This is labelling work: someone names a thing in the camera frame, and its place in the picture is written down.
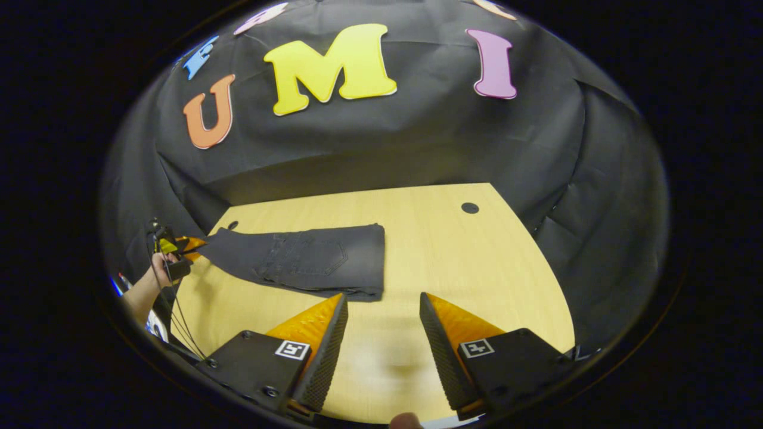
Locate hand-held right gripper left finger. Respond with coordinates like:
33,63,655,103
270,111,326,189
197,292,350,416

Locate black backdrop cloth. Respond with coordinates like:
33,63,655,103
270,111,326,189
100,0,671,358

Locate dark grey jeans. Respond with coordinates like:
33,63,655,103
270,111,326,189
197,223,386,302

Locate thin black cable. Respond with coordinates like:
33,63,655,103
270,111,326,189
146,229,207,360

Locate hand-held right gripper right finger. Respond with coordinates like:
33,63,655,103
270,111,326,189
419,292,576,416

